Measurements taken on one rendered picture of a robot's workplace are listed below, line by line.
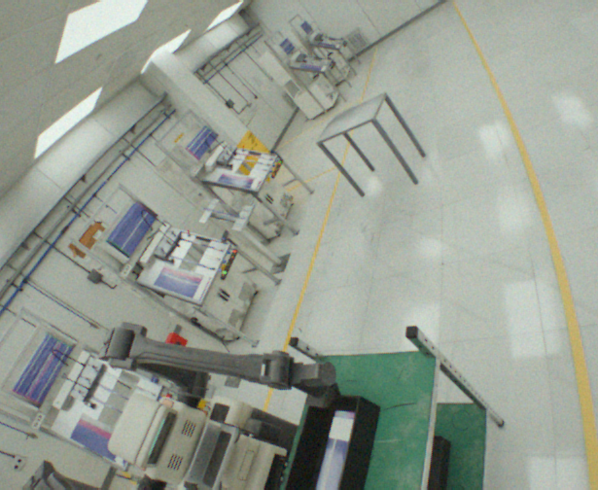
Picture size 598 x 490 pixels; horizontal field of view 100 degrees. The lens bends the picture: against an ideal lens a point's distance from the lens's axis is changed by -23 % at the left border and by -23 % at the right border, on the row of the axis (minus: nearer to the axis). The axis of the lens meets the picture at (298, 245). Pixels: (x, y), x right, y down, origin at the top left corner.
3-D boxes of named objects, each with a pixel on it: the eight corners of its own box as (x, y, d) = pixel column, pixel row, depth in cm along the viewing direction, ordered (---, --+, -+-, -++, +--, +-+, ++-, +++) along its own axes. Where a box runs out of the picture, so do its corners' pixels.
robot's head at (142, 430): (123, 451, 92) (101, 449, 80) (148, 398, 104) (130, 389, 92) (158, 469, 90) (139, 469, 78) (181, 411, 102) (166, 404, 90)
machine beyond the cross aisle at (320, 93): (354, 84, 635) (298, 12, 543) (348, 100, 587) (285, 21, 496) (308, 113, 724) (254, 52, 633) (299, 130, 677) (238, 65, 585)
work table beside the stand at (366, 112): (417, 184, 287) (372, 118, 249) (361, 197, 340) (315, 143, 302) (426, 154, 307) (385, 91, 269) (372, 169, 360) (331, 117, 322)
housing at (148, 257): (173, 232, 322) (170, 225, 310) (150, 270, 293) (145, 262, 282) (167, 231, 323) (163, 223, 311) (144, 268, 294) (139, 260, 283)
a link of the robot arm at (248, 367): (125, 327, 75) (113, 367, 69) (117, 319, 70) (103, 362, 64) (289, 353, 77) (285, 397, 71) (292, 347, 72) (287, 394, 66)
